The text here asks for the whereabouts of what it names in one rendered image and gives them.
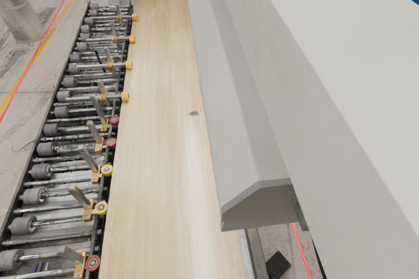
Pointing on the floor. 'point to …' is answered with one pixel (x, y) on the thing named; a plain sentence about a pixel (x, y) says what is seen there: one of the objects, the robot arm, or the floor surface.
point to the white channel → (338, 104)
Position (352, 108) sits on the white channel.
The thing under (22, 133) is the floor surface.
